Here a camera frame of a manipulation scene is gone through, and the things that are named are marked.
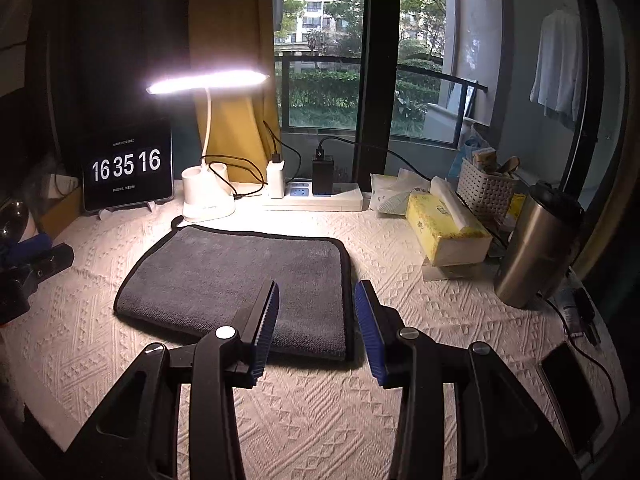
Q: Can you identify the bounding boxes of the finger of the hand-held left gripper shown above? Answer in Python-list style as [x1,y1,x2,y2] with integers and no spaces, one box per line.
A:
[14,242,76,287]
[0,233,54,267]

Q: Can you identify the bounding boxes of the white charger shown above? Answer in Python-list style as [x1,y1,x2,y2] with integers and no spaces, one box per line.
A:
[266,160,286,200]

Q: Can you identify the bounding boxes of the white plastic basket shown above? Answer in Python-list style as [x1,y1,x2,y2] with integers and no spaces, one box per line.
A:
[456,157,521,223]

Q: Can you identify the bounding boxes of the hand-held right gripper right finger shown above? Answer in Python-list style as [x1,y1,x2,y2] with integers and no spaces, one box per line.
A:
[354,280,582,480]

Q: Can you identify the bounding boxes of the white power strip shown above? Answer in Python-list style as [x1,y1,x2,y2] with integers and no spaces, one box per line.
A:
[260,180,364,212]

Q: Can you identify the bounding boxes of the cardboard box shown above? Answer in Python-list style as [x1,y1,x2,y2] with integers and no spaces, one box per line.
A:
[40,187,83,238]

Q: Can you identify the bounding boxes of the white textured tablecloth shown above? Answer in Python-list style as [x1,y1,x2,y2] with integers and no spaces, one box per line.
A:
[5,205,621,480]

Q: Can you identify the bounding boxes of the tablet with clock display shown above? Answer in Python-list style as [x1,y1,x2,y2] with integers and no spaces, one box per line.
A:
[81,119,175,213]

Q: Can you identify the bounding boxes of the grey towel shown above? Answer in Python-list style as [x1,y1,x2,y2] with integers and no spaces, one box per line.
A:
[114,224,355,362]

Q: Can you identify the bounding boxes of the blue plastic bag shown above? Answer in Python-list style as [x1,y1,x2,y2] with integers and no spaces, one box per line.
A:
[449,135,482,182]

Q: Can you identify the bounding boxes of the black charger cable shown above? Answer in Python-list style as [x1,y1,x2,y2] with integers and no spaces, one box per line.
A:
[263,120,302,177]
[316,135,436,182]

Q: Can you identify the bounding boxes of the white hanging shirt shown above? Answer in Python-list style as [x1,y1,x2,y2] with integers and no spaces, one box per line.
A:
[530,7,587,126]

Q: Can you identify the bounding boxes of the black charger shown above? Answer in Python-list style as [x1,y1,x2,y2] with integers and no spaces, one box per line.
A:
[312,157,335,196]

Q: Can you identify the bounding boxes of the white soft tissue pack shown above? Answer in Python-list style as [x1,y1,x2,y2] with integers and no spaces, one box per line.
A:
[370,170,432,218]

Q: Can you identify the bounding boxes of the white tablet stand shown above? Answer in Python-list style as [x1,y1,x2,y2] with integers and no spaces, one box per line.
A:
[97,197,156,222]

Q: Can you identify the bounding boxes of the yellow curtain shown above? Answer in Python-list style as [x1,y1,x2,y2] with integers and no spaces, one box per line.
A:
[189,0,282,183]

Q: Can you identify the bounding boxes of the yellow tissue box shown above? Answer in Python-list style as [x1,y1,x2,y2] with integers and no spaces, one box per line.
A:
[405,176,493,267]

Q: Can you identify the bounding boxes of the black smartphone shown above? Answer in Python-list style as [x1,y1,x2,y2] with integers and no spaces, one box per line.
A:
[537,341,606,457]

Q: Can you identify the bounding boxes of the black lamp cable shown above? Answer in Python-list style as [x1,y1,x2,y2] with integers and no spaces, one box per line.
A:
[202,155,267,202]

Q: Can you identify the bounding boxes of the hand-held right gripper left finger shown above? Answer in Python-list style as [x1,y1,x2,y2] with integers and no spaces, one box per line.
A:
[65,280,281,480]

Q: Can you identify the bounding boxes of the white desk lamp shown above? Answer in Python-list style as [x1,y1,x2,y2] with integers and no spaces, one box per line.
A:
[146,67,271,223]

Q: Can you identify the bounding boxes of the steel tumbler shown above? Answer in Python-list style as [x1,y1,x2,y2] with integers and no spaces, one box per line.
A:
[494,180,585,309]

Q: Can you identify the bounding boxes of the black phone cable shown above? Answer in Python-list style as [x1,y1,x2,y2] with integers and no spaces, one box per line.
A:
[545,295,626,413]

